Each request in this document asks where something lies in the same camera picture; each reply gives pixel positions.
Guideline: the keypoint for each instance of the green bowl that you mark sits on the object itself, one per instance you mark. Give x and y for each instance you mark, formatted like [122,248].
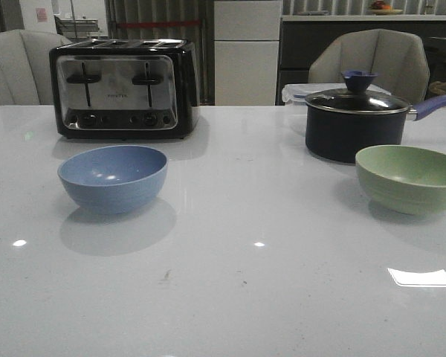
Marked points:
[405,179]

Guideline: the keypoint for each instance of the beige chair on left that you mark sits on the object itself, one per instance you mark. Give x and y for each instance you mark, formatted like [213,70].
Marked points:
[25,75]

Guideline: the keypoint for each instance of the black chrome four-slot toaster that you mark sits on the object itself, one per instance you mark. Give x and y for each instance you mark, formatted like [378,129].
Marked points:
[125,89]

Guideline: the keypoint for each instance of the fruit bowl on counter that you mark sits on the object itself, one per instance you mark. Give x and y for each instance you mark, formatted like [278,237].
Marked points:
[382,8]

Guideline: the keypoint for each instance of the dark blue saucepan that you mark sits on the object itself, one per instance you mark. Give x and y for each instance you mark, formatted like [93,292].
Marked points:
[338,137]

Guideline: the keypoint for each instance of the blue bowl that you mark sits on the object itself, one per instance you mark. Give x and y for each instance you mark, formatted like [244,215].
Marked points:
[116,179]

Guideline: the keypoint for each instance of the beige chair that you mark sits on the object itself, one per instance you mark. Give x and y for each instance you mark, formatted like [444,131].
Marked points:
[25,75]
[397,57]

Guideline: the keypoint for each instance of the dark kitchen counter cabinet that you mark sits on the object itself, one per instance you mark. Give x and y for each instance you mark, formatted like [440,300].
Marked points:
[304,38]

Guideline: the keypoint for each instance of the beige chair on right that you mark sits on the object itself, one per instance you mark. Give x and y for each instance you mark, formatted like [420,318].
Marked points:
[397,57]

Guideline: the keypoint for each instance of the clear plastic food container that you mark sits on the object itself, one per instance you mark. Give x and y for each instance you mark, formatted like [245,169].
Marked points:
[295,93]

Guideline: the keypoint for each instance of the white refrigerator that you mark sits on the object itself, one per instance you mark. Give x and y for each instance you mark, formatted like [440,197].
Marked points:
[246,45]

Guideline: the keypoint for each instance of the glass pot lid blue knob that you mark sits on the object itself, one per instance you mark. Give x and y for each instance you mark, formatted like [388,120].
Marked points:
[356,97]

